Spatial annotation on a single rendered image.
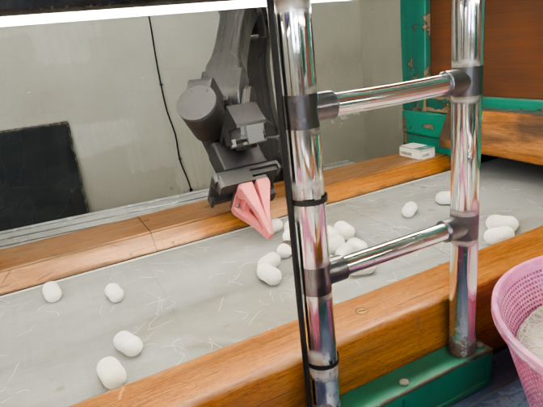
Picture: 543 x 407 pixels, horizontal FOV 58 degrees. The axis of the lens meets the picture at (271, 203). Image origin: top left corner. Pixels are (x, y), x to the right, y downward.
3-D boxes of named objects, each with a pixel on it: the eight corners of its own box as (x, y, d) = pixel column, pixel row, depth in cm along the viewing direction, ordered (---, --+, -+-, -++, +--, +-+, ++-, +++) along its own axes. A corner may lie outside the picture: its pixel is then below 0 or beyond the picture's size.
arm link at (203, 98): (226, 117, 64) (236, 44, 69) (166, 122, 66) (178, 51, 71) (250, 159, 74) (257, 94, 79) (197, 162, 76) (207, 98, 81)
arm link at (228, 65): (244, 98, 73) (263, -39, 86) (187, 102, 75) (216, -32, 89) (263, 144, 83) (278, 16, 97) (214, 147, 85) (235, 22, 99)
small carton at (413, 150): (399, 155, 97) (399, 145, 96) (413, 152, 98) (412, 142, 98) (421, 160, 92) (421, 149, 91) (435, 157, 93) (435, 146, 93)
